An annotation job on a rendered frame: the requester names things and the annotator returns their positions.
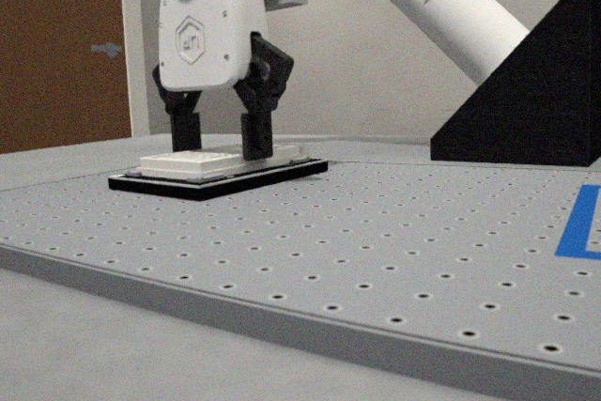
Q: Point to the blue tape rectangle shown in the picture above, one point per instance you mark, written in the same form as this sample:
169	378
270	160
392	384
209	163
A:
575	236

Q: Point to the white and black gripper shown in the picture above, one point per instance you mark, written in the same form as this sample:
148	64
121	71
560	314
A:
207	44

